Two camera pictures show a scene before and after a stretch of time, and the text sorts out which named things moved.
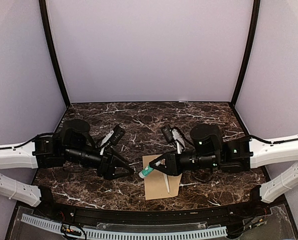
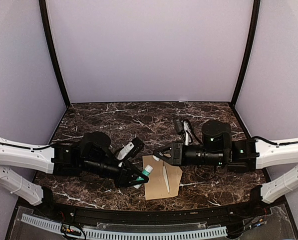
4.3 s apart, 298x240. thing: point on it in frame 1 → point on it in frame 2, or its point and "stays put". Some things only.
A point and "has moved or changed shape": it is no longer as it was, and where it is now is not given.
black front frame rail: (255, 206) stays put
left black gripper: (106, 168) → (126, 175)
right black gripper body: (175, 168) → (179, 160)
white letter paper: (166, 179) stays put
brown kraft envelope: (155, 185) stays put
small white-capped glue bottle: (146, 171) has moved or changed shape
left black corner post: (45, 20) stays put
